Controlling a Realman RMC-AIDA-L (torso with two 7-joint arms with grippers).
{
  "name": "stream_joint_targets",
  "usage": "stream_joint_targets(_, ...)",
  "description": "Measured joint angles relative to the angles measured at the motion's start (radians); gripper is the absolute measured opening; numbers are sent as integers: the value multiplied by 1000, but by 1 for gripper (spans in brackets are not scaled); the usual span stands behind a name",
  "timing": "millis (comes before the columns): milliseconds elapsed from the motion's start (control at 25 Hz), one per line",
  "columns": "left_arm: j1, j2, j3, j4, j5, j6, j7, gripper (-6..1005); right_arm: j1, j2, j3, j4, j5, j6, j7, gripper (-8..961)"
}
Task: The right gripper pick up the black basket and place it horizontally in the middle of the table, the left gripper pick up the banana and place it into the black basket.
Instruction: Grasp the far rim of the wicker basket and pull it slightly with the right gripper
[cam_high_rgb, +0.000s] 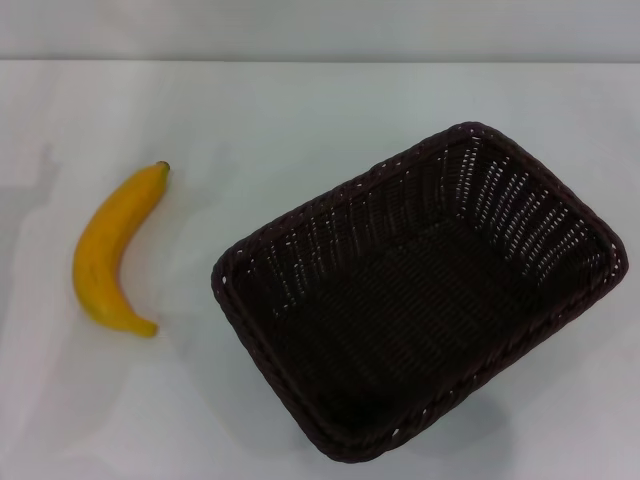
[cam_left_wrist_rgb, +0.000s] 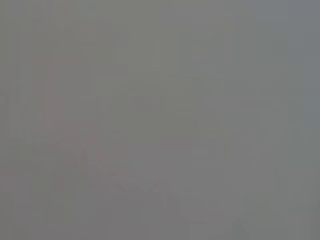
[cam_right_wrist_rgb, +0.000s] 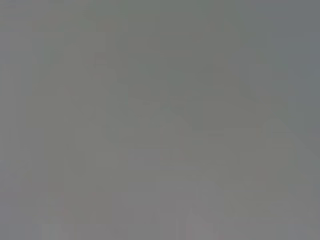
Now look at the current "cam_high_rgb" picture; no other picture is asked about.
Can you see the yellow banana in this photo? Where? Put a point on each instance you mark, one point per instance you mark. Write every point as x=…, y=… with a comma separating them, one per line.
x=102, y=250

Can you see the black woven rectangular basket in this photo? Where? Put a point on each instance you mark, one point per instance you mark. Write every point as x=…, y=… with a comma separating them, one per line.
x=415, y=295

